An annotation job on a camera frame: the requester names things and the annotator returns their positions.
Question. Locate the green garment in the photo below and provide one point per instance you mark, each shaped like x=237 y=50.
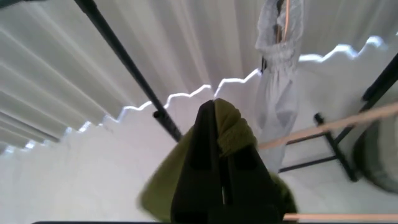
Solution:
x=233 y=130

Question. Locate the white curtain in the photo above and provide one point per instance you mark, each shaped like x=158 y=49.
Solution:
x=171 y=40

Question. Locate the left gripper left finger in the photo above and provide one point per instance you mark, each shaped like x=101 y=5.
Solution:
x=196 y=177

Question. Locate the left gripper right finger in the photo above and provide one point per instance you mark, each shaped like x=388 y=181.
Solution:
x=252 y=186

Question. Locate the white laundry basket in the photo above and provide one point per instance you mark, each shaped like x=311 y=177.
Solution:
x=379 y=155

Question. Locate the pale grey shorts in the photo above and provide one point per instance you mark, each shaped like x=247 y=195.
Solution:
x=280 y=93

